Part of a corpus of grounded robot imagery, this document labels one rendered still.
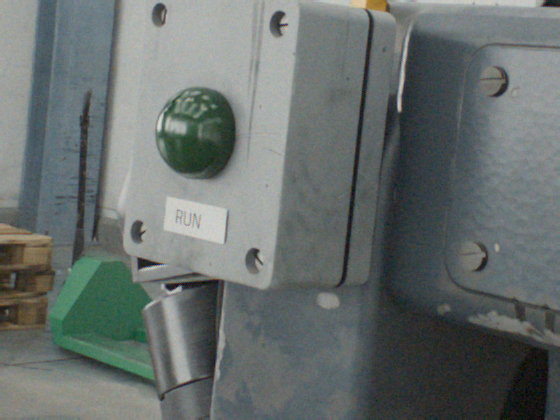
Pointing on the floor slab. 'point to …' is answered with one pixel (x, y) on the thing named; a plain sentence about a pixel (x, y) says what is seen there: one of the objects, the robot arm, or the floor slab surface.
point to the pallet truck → (100, 295)
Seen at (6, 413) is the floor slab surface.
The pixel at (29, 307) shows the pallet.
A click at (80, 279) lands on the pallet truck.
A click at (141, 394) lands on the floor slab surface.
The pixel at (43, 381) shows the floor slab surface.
